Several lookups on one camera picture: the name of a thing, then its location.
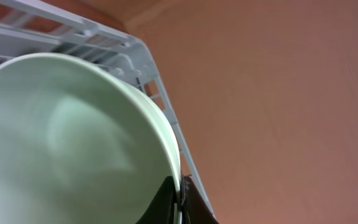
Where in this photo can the green bowl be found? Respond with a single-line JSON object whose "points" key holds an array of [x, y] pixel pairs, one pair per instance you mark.
{"points": [[78, 145]]}

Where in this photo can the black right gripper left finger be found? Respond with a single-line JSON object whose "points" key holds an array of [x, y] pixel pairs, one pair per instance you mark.
{"points": [[161, 209]]}

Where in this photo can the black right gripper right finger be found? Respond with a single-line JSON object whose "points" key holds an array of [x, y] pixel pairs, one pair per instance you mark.
{"points": [[194, 208]]}

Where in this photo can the grey dishwasher rack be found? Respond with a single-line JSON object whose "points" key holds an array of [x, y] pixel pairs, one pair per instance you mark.
{"points": [[36, 26]]}

